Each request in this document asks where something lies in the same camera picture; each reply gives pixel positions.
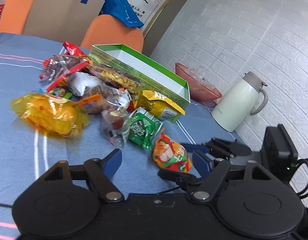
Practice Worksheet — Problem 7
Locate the red crinkled snack bag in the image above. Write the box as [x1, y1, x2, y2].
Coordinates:
[62, 41, 88, 58]

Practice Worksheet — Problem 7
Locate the yellow transparent snack bag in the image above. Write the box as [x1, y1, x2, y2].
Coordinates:
[10, 93, 92, 137]

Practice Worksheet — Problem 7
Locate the blue tablecloth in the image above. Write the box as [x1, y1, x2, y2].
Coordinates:
[0, 33, 242, 239]

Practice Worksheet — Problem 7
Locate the white thermos jug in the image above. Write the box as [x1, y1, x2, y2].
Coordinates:
[211, 72, 268, 132]

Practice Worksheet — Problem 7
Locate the green cardboard box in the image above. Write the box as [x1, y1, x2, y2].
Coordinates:
[89, 44, 190, 109]

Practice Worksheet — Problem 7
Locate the left orange chair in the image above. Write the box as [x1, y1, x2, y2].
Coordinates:
[0, 0, 34, 35]

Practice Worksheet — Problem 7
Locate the black camera module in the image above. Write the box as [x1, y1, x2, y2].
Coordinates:
[260, 124, 298, 183]

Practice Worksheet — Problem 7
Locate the clear packet dark snack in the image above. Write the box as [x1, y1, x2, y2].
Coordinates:
[101, 109, 130, 150]

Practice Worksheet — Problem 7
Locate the brown nut snack bag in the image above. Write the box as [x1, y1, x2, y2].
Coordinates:
[77, 85, 132, 114]

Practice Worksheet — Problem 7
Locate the yellow snack packet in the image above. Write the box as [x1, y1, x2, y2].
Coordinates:
[137, 90, 185, 122]

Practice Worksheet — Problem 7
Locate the right orange chair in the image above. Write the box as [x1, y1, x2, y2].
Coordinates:
[80, 15, 144, 53]

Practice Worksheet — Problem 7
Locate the small colourful candy packet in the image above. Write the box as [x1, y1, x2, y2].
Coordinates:
[38, 87, 73, 99]

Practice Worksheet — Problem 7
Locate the orange green snack packet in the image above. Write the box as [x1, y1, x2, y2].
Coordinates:
[152, 132, 192, 173]

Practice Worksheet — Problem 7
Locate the orange chair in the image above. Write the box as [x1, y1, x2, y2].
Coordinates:
[0, 0, 34, 35]
[80, 15, 144, 53]

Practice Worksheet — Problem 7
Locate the brown paper bag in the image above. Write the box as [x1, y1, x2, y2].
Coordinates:
[23, 0, 104, 45]

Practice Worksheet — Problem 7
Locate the pink plastic bowl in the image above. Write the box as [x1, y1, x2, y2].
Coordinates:
[175, 63, 222, 102]

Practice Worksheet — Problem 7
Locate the red dates snack bag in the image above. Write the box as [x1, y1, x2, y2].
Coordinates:
[39, 54, 89, 81]

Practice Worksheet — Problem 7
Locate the blue fabric bag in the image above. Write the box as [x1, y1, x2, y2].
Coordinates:
[99, 0, 144, 29]

